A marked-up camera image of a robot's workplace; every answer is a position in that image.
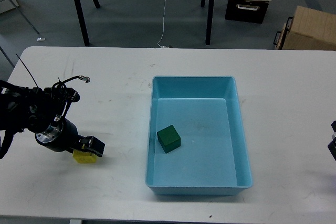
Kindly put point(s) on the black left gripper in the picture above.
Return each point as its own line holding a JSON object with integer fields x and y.
{"x": 64, "y": 136}

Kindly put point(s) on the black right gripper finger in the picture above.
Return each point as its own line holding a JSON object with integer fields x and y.
{"x": 331, "y": 145}

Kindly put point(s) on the yellow block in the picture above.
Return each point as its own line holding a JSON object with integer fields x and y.
{"x": 84, "y": 157}

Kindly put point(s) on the green block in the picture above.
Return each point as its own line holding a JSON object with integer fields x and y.
{"x": 169, "y": 139}

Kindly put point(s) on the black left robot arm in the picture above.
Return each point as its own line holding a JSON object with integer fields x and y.
{"x": 43, "y": 112}

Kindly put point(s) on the black storage box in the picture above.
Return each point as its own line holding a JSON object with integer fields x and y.
{"x": 246, "y": 11}

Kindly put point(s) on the blue plastic bin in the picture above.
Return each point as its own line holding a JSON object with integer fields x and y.
{"x": 213, "y": 157}

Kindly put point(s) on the wooden cabinet metal legs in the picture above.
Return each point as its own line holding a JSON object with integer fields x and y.
{"x": 7, "y": 5}

